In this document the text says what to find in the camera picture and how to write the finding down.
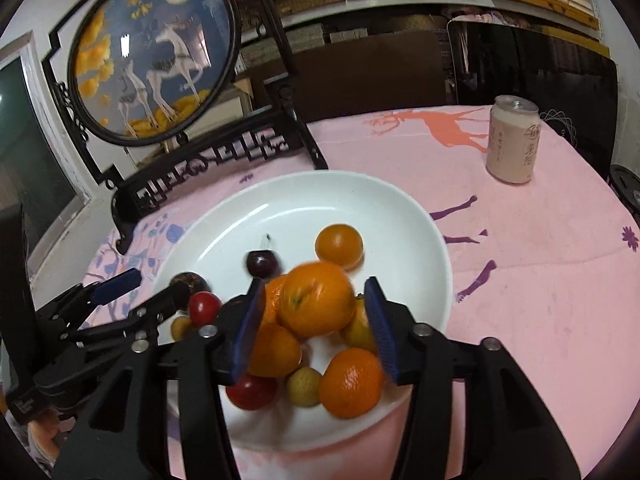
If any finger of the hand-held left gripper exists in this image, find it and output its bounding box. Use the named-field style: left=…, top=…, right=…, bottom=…
left=34, top=267, right=143, bottom=333
left=65, top=285, right=190, bottom=347

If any person's left hand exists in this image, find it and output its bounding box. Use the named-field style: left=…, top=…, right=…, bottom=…
left=26, top=410, right=68, bottom=477

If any red cherry tomato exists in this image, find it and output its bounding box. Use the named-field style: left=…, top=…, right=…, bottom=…
left=188, top=292, right=223, bottom=326

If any pale beverage can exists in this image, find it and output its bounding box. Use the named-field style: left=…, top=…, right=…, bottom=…
left=486, top=95, right=541, bottom=184

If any tangerine with stem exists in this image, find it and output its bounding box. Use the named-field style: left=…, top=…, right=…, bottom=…
left=318, top=347, right=385, bottom=420

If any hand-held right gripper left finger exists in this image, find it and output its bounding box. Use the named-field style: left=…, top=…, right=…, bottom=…
left=52, top=276, right=267, bottom=480

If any small smooth orange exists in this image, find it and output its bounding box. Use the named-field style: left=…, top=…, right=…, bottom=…
left=314, top=224, right=364, bottom=271

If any white metal shelf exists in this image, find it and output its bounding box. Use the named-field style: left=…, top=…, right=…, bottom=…
left=240, top=0, right=608, bottom=43

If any brown board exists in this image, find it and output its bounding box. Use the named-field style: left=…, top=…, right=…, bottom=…
left=250, top=30, right=448, bottom=123

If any small longan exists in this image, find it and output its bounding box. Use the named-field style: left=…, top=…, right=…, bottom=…
left=171, top=316, right=197, bottom=341

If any round deer screen black stand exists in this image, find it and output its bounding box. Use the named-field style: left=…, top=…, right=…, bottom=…
left=42, top=0, right=329, bottom=256

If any smooth purple passion fruit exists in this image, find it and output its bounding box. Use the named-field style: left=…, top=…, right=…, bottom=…
left=226, top=374, right=279, bottom=411

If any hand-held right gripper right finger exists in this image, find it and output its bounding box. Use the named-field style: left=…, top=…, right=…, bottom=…
left=363, top=276, right=586, bottom=480

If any small tangerine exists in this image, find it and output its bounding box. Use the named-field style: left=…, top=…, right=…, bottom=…
left=261, top=280, right=287, bottom=326

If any dark wrinkled passion fruit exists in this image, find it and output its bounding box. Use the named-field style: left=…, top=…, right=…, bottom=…
left=170, top=272, right=211, bottom=306

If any large tangerine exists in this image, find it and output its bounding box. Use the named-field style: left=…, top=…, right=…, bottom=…
left=277, top=261, right=357, bottom=339

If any window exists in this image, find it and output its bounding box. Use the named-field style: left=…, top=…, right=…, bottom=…
left=0, top=32, right=93, bottom=281

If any dark plum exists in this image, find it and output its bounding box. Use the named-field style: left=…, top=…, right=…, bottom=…
left=245, top=234, right=283, bottom=281

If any black flat panel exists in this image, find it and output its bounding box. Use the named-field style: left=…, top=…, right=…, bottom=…
left=446, top=17, right=621, bottom=181

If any white oval plate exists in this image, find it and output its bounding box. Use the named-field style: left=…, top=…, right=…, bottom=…
left=148, top=170, right=455, bottom=453

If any black round disc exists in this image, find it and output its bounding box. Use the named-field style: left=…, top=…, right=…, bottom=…
left=609, top=164, right=640, bottom=211

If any yellowish orange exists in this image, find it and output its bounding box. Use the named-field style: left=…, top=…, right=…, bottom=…
left=340, top=300, right=379, bottom=355

